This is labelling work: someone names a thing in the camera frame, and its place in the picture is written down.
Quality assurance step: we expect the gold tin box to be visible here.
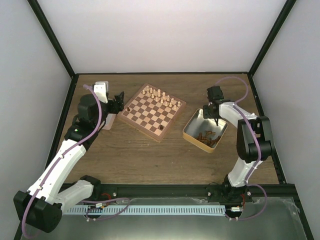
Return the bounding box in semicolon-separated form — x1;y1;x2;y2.
182;108;228;154

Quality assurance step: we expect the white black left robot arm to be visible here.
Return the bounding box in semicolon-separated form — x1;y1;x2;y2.
13;92;125;239

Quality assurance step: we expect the white slotted cable duct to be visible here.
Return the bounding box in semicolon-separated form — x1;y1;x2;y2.
65;205;226;216

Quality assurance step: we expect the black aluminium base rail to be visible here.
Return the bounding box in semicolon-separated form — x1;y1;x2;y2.
98;183;298;203

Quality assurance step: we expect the pink tin box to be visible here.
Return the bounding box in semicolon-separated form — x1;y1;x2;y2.
102;113;116;131

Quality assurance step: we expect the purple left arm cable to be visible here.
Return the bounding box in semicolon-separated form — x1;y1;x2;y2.
21;84;103;239

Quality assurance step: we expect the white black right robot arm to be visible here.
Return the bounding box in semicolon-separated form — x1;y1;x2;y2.
117;85;275;202

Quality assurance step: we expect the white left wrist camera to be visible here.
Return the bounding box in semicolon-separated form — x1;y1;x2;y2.
93;81;109;104

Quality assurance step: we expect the wooden chess board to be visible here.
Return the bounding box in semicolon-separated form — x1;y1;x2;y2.
117;83;187;142

